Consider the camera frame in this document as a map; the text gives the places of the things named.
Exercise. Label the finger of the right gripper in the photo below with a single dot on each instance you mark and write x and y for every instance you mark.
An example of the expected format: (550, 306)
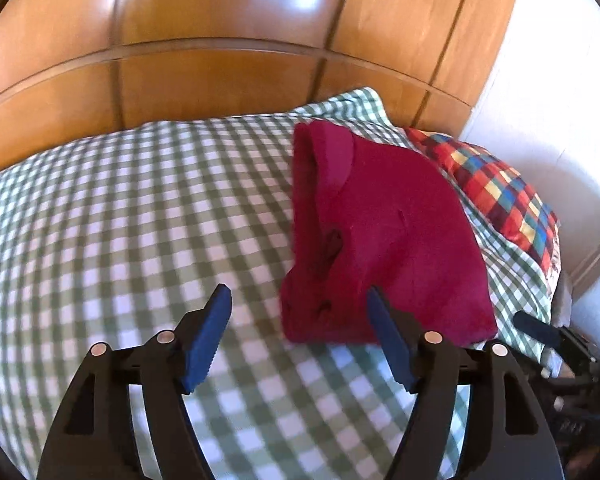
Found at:
(537, 330)

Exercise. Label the wooden panelled headboard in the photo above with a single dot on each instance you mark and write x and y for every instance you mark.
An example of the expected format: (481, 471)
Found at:
(75, 68)

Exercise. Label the multicolour plaid pillow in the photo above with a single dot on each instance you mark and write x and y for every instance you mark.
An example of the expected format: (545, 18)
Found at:
(508, 202)

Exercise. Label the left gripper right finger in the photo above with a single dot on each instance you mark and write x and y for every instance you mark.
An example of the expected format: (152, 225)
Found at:
(480, 396)

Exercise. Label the green white checkered bedsheet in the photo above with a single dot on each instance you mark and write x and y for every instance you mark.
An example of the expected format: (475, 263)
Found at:
(115, 237)

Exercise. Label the dark red garment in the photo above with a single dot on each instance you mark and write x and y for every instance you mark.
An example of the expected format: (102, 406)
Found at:
(367, 214)

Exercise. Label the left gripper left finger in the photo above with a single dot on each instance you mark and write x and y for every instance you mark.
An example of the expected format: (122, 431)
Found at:
(92, 435)

